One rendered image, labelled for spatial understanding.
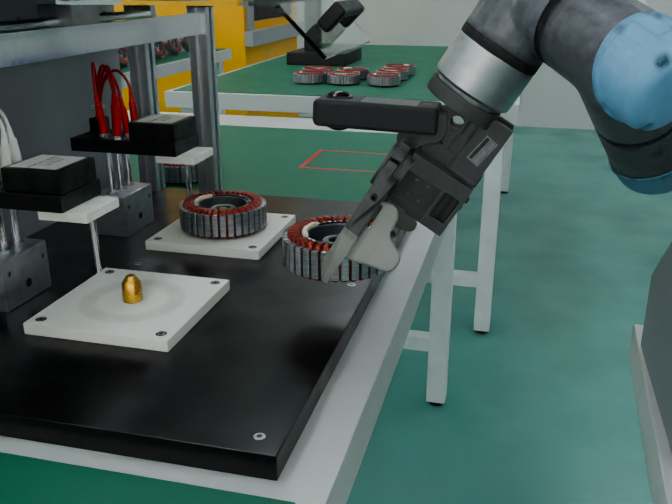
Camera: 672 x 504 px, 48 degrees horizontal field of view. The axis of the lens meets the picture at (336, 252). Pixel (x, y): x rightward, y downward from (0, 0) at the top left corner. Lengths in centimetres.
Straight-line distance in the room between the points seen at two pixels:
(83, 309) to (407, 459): 122
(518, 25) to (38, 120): 66
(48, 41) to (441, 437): 144
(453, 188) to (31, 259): 45
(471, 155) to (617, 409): 157
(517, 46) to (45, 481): 49
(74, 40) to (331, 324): 40
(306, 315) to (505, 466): 119
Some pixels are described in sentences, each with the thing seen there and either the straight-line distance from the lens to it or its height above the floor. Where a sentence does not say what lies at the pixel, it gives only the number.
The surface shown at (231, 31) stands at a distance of 442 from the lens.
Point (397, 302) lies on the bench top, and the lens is 84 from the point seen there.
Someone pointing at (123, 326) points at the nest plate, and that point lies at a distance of 73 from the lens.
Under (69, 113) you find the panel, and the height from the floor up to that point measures 91.
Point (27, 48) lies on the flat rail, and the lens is 79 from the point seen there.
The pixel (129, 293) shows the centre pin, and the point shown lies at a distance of 77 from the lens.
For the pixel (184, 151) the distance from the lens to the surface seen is 97.
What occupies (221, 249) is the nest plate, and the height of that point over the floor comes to 78.
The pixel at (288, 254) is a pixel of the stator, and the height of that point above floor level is 84.
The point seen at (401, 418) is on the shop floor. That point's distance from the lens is 202.
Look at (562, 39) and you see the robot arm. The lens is 61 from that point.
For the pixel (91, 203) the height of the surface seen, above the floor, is 88.
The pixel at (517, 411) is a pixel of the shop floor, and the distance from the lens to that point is 210.
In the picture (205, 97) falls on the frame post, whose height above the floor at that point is 92.
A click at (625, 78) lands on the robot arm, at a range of 57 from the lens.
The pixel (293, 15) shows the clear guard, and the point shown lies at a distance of 86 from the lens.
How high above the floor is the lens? 109
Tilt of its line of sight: 20 degrees down
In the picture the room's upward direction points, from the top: straight up
